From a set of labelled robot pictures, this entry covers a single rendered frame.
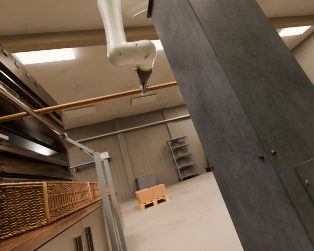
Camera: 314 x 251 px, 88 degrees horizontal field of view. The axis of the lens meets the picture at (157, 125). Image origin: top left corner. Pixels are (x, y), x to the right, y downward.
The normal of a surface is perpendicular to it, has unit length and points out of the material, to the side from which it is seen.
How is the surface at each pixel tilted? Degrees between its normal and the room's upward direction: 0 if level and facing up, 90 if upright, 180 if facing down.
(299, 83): 90
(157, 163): 90
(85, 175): 90
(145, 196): 90
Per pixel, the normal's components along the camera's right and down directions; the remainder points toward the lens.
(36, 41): 0.18, -0.34
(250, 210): -0.94, 0.22
